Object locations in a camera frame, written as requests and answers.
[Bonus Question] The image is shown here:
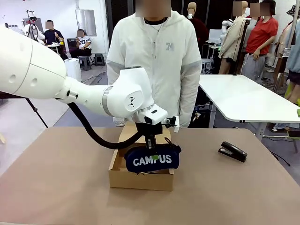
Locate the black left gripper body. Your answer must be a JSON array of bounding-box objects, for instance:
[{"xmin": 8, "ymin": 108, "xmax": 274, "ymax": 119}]
[{"xmin": 135, "ymin": 121, "xmax": 164, "ymax": 142}]

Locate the navy Campus pencil case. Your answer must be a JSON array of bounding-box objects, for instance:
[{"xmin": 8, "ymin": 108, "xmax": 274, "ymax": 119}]
[{"xmin": 123, "ymin": 137, "xmax": 182, "ymax": 175}]

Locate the brown cardboard box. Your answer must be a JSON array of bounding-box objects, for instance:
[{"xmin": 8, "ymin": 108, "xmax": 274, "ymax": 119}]
[{"xmin": 108, "ymin": 121, "xmax": 175, "ymax": 192}]

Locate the person in white jacket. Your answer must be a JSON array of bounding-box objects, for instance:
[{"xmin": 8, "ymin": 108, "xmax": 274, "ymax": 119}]
[{"xmin": 106, "ymin": 0, "xmax": 203, "ymax": 128}]

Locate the black stapler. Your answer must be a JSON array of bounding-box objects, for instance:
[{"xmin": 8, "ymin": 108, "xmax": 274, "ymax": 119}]
[{"xmin": 217, "ymin": 140, "xmax": 248, "ymax": 163}]

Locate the grey plastic stool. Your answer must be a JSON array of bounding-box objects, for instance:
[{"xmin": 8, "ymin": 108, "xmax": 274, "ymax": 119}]
[
  {"xmin": 78, "ymin": 56, "xmax": 92, "ymax": 71},
  {"xmin": 94, "ymin": 53, "xmax": 105, "ymax": 67}
]

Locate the white table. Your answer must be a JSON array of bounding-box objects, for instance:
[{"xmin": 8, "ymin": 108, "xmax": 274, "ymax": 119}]
[{"xmin": 198, "ymin": 74, "xmax": 300, "ymax": 141}]

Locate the white air purifier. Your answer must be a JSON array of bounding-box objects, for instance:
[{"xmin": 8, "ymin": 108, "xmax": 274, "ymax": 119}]
[{"xmin": 64, "ymin": 58, "xmax": 83, "ymax": 82}]

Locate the seated person in white jersey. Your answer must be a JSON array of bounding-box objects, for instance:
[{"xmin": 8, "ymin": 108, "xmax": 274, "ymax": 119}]
[{"xmin": 69, "ymin": 29, "xmax": 93, "ymax": 58}]

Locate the mannequin in dark clothes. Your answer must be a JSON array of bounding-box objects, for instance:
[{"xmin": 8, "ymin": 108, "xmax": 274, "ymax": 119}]
[{"xmin": 187, "ymin": 1, "xmax": 210, "ymax": 59}]

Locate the black tripod leg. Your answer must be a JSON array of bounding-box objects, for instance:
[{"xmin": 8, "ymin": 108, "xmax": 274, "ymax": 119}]
[{"xmin": 25, "ymin": 97, "xmax": 49, "ymax": 128}]

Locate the mannequin in beige coat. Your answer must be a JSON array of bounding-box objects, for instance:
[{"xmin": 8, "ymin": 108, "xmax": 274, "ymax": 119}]
[{"xmin": 218, "ymin": 1, "xmax": 250, "ymax": 75}]

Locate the seated person in dark shirt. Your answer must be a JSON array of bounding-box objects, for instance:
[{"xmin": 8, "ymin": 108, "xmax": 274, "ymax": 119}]
[{"xmin": 43, "ymin": 20, "xmax": 69, "ymax": 60}]

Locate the person in red shirt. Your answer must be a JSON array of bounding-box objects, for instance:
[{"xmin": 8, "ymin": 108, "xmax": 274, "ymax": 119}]
[{"xmin": 241, "ymin": 0, "xmax": 279, "ymax": 83}]

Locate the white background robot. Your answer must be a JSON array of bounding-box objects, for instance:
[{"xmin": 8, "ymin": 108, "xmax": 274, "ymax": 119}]
[{"xmin": 22, "ymin": 10, "xmax": 45, "ymax": 43}]

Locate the mannequin in denim jacket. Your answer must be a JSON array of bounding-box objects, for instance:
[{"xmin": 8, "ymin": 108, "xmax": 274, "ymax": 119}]
[{"xmin": 273, "ymin": 4, "xmax": 300, "ymax": 105}]

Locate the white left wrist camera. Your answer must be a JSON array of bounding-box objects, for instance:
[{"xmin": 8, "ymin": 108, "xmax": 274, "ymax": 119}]
[{"xmin": 163, "ymin": 115, "xmax": 180, "ymax": 134}]

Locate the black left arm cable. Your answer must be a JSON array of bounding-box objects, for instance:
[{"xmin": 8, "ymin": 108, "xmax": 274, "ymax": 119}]
[{"xmin": 67, "ymin": 102, "xmax": 148, "ymax": 150}]

